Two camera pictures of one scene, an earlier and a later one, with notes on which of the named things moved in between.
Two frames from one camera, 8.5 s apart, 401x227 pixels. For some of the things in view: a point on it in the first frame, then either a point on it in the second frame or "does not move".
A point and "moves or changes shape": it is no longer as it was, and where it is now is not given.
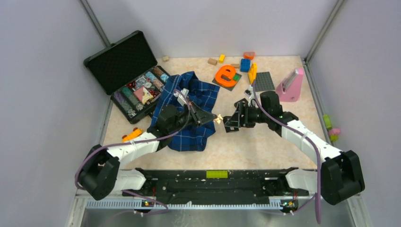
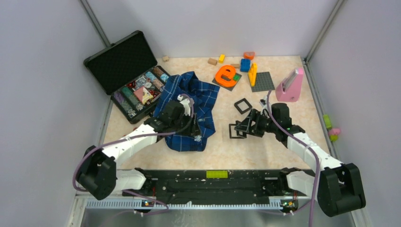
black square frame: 231,125 moves or changes shape
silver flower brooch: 219,119 to 197,138
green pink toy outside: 333,133 does not move
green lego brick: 236,77 does not move
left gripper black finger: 204,117 to 196,129
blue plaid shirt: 194,137 does not move
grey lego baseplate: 263,82 does not move
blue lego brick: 245,65 does not move
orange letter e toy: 224,76 does not move
